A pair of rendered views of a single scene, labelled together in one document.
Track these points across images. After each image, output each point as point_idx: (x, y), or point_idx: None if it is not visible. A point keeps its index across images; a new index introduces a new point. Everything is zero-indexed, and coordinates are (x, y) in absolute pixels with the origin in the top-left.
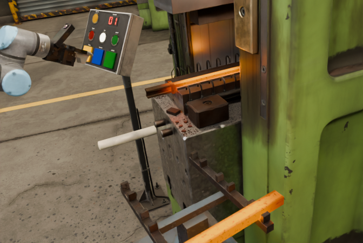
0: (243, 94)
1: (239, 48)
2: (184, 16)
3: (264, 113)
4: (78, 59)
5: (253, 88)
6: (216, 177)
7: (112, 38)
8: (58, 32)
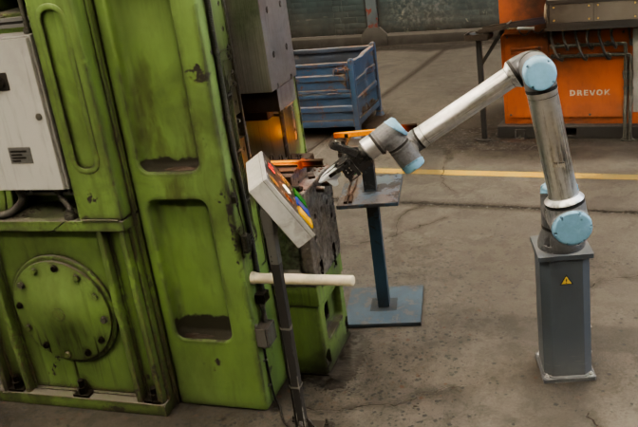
0: (288, 139)
1: (282, 111)
2: (247, 134)
3: (296, 135)
4: (335, 181)
5: (290, 127)
6: (345, 141)
7: (284, 180)
8: (345, 146)
